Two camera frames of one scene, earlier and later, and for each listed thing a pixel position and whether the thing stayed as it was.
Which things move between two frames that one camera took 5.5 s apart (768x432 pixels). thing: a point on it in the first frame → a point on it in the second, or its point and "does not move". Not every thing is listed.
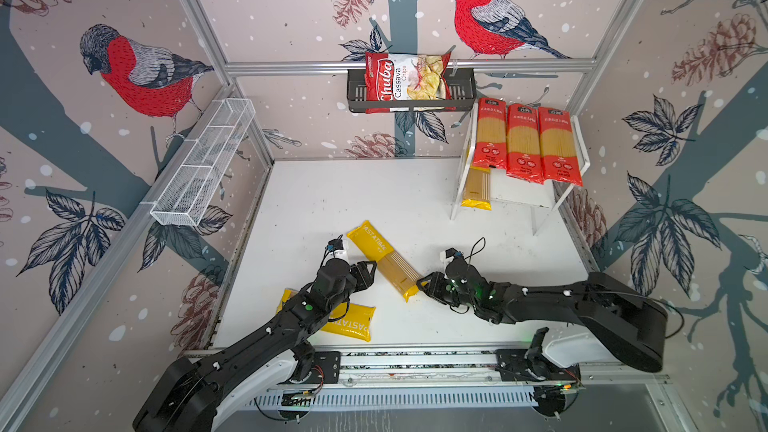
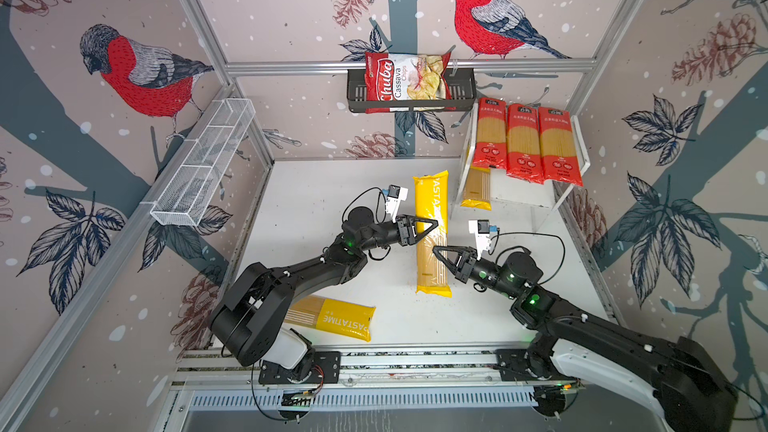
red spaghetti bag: x=491 y=133 does not move
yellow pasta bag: x=386 y=259 → x=431 y=201
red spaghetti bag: x=558 y=152 does not move
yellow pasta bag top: x=477 y=190 does not move
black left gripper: x=362 y=274 → x=403 y=224
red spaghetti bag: x=524 y=146 does not move
